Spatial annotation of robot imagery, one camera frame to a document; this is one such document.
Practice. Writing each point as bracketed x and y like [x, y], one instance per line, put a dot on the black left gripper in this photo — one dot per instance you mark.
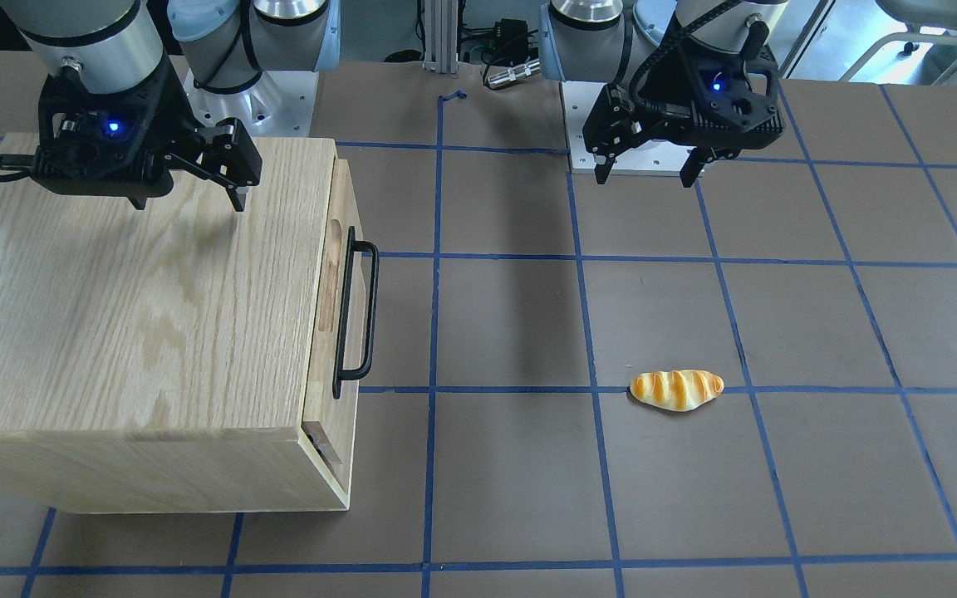
[654, 86]

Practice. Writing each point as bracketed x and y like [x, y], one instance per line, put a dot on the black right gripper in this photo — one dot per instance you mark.
[164, 106]

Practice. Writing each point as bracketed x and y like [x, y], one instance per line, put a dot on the wooden drawer front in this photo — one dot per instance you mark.
[339, 334]

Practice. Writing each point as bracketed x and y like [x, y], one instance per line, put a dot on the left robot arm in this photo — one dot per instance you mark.
[600, 41]

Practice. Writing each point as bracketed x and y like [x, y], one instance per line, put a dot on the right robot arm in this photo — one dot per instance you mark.
[228, 44]

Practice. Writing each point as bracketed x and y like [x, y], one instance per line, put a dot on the light wooden drawer cabinet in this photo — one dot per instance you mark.
[156, 361]

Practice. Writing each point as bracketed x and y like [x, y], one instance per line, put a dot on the silver cylindrical connector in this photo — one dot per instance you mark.
[513, 75]

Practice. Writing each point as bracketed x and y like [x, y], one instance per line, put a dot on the toy bread roll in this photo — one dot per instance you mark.
[676, 391]

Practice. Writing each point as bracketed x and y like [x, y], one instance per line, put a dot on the black power adapter with cables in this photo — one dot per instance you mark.
[507, 42]

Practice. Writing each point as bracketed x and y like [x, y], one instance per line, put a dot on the aluminium frame post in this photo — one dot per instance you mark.
[439, 28]

